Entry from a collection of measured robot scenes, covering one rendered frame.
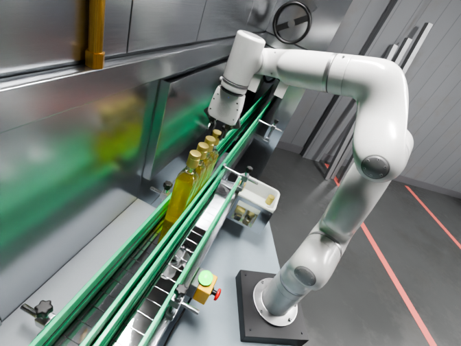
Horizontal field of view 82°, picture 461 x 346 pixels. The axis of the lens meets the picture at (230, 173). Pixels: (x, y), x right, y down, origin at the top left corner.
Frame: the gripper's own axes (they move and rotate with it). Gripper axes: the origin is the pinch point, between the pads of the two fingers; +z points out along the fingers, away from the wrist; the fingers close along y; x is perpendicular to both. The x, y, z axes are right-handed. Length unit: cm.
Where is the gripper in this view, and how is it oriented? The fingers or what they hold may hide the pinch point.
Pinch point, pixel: (217, 131)
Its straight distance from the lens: 92.2
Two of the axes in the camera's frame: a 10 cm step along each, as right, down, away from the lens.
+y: 8.9, 4.6, -0.9
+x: 3.3, -4.7, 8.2
